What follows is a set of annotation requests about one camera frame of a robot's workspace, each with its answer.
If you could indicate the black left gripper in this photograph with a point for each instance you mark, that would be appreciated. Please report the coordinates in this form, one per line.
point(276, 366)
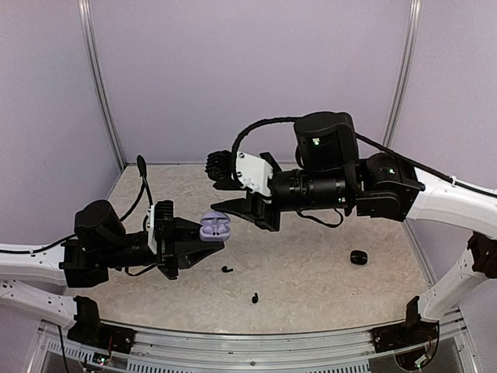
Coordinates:
point(175, 242)

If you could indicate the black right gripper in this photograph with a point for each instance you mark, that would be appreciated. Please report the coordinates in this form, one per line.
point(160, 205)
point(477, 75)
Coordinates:
point(247, 209)

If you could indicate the purple earbud charging case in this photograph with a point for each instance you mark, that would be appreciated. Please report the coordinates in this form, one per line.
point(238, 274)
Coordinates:
point(214, 218)

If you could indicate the black earbud charging case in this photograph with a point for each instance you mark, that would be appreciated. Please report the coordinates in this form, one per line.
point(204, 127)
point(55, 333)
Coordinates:
point(358, 257)

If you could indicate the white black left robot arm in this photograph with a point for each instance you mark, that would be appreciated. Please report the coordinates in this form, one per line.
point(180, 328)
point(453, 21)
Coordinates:
point(99, 244)

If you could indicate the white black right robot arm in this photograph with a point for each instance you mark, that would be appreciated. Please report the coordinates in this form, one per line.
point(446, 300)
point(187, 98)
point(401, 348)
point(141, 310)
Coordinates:
point(330, 174)

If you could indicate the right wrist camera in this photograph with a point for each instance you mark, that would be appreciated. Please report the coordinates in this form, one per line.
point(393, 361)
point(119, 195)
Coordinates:
point(218, 165)

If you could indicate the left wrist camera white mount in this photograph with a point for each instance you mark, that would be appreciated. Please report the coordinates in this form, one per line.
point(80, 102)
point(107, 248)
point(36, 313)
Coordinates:
point(160, 224)

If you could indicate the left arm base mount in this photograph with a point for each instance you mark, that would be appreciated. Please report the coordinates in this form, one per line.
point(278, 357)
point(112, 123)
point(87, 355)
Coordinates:
point(90, 330)

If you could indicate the aluminium front rail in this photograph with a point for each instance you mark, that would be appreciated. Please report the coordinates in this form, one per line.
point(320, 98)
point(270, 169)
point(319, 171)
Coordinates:
point(165, 350)

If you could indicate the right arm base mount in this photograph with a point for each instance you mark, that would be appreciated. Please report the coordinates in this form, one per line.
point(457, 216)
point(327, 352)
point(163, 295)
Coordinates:
point(404, 334)

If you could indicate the aluminium corner post right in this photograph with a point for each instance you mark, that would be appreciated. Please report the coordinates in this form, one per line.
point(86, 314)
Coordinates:
point(404, 71)

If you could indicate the aluminium corner post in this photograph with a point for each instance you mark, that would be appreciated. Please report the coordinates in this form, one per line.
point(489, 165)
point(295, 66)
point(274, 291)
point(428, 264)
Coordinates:
point(404, 71)
point(89, 37)

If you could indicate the aluminium corner post left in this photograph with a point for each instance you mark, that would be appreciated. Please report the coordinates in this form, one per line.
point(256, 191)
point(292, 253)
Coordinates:
point(89, 37)

